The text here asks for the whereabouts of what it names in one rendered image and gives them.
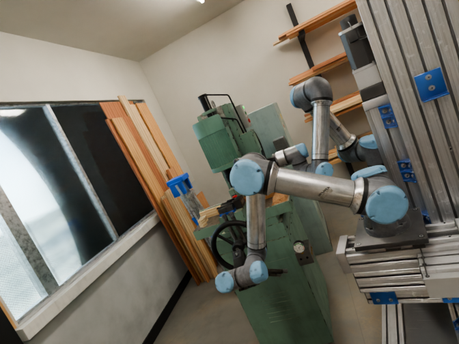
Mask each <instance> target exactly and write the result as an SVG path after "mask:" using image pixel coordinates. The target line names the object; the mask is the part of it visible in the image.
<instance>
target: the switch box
mask: <svg viewBox="0 0 459 344"><path fill-rule="evenodd" d="M242 106H243V104H239V105H238V106H235V108H236V110H237V112H238V114H239V116H240V118H241V120H242V122H243V124H244V126H245V129H246V128H249V127H250V126H251V122H249V121H248V118H249V117H248V115H247V114H245V111H246V110H245V109H244V108H243V107H242ZM243 109H244V110H243ZM232 110H233V112H234V114H235V116H236V119H237V120H238V121H239V123H240V125H241V127H242V129H243V130H244V128H243V126H242V124H241V122H240V120H239V118H238V116H237V114H236V112H235V110H234V108H232ZM246 115H247V116H246Z"/></svg>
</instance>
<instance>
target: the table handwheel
mask: <svg viewBox="0 0 459 344"><path fill-rule="evenodd" d="M231 226H241V227H245V228H247V222H245V221H242V220H230V221H227V222H225V223H223V224H221V225H219V226H218V227H217V228H216V229H215V231H214V233H213V234H212V238H211V249H212V253H213V255H214V257H215V258H216V260H217V261H218V262H219V263H220V264H221V265H222V266H223V267H225V268H227V269H228V270H233V269H234V266H233V265H231V264H229V263H228V262H226V261H225V260H224V259H223V258H222V257H221V256H220V254H219V252H218V250H217V237H218V238H220V239H222V240H224V241H226V242H227V243H229V244H231V245H233V246H232V250H233V252H234V251H237V250H239V249H240V250H241V251H243V250H244V248H245V245H247V241H245V242H244V240H243V239H242V238H241V236H239V238H238V239H237V240H236V241H235V242H233V241H231V240H229V239H227V238H224V237H223V236H222V235H220V232H221V231H222V230H224V229H225V228H227V227H231Z"/></svg>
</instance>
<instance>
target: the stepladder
mask: <svg viewBox="0 0 459 344"><path fill-rule="evenodd" d="M166 184H167V186H168V187H170V189H171V192H172V194H173V196H174V198H176V197H180V198H181V200H182V202H183V204H184V205H185V207H186V209H187V210H188V212H189V214H190V215H191V217H192V220H193V222H194V223H195V224H196V225H197V226H198V225H199V223H198V220H199V219H200V217H201V216H200V215H199V213H200V210H204V207H203V205H202V204H201V203H200V201H199V199H198V198H197V197H196V195H195V190H192V187H193V186H192V184H191V182H190V180H189V175H188V173H184V174H182V175H179V176H177V177H174V178H172V179H171V180H169V181H168V182H167V183H166ZM211 238H212V236H210V237H208V238H204V239H205V241H206V242H207V244H208V245H209V247H210V249H211ZM211 250H212V249H211Z"/></svg>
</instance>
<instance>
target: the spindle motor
mask: <svg viewBox="0 0 459 344"><path fill-rule="evenodd" d="M193 131H194V133H195V135H196V137H197V140H198V141H199V144H200V145H201V148H202V150H203V152H204V155H205V157H206V159H207V161H208V164H209V165H210V168H211V169H212V172H213V173H219V172H222V171H225V170H227V169H229V168H231V167H233V166H234V159H236V158H238V156H237V154H236V151H235V149H234V146H233V145H232V142H231V140H230V138H229V135H228V133H227V131H226V129H225V126H224V124H223V122H222V119H221V117H220V115H219V114H216V115H213V116H211V117H208V118H206V119H204V120H201V121H199V122H197V123H196V124H193Z"/></svg>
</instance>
